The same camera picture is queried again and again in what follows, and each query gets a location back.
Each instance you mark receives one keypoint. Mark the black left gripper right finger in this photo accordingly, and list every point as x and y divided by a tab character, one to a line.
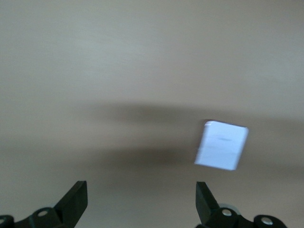
206	206

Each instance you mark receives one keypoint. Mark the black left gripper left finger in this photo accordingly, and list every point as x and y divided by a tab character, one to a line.
73	202

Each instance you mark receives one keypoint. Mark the lavender flip phone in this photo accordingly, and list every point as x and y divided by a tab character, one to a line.
221	147

